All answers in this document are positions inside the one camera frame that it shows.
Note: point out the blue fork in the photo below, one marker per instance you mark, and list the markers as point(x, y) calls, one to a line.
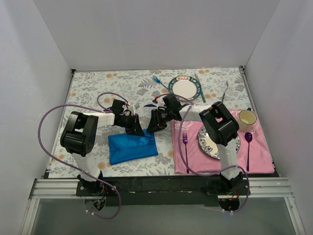
point(157, 80)

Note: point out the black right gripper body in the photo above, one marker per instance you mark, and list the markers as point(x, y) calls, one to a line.
point(156, 120)

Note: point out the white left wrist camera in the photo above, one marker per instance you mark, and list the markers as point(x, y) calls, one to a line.
point(133, 108)

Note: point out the aluminium frame rail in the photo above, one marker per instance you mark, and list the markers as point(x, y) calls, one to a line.
point(258, 187)

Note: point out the purple knife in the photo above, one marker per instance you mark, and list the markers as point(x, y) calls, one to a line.
point(151, 105)

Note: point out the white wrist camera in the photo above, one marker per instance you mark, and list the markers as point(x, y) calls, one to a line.
point(133, 108)
point(158, 102)

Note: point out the blue satin napkin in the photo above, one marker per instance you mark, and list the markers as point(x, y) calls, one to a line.
point(125, 147)

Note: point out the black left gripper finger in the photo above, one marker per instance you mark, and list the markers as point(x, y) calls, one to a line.
point(135, 131)
point(136, 121)

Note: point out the blue floral dinner plate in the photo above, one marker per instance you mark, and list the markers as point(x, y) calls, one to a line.
point(207, 145)

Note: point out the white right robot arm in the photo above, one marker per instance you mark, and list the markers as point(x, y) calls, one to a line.
point(220, 125)

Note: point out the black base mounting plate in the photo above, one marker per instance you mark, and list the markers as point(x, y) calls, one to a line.
point(162, 190)

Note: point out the purple metallic spoon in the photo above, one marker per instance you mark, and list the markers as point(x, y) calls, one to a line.
point(248, 138)

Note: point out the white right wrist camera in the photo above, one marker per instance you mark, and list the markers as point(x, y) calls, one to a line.
point(158, 102)

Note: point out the cream ceramic mug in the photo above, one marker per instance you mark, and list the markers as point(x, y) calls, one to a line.
point(247, 120)

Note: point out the white plate teal rim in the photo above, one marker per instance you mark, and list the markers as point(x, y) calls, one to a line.
point(185, 86)

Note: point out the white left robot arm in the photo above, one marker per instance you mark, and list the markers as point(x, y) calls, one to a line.
point(79, 134)

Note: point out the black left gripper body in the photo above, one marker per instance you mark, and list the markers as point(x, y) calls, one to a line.
point(134, 123)

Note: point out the floral tablecloth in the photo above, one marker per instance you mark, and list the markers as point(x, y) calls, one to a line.
point(98, 89)

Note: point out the purple metallic fork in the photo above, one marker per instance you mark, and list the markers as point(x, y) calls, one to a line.
point(185, 142)

